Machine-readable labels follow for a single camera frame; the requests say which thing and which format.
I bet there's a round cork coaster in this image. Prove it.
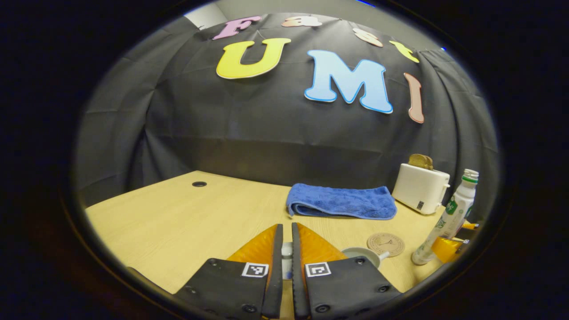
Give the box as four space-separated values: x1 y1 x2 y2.
367 232 405 257

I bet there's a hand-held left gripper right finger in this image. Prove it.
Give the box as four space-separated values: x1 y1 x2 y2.
291 222 403 320

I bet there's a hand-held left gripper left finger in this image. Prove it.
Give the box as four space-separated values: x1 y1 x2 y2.
173 224 284 320

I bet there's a white green-label water bottle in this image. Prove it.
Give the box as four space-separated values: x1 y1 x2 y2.
411 169 480 266

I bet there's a brown bread slice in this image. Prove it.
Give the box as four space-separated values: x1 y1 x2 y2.
409 154 434 171

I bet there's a white ceramic teacup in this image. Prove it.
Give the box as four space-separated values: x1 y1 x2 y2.
341 247 390 269

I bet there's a white toaster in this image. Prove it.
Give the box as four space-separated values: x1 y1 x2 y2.
392 163 451 216

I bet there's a blue folded towel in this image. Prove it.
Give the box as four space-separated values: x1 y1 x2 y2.
286 183 398 220

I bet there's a black backdrop cloth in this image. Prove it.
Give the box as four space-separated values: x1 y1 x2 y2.
73 12 501 209

